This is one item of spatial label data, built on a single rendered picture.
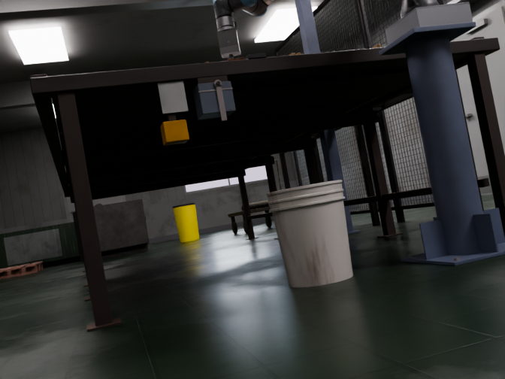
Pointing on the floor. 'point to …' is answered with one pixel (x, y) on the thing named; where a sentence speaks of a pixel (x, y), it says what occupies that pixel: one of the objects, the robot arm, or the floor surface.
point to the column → (446, 153)
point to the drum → (186, 222)
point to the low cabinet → (40, 246)
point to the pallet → (20, 270)
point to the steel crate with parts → (119, 228)
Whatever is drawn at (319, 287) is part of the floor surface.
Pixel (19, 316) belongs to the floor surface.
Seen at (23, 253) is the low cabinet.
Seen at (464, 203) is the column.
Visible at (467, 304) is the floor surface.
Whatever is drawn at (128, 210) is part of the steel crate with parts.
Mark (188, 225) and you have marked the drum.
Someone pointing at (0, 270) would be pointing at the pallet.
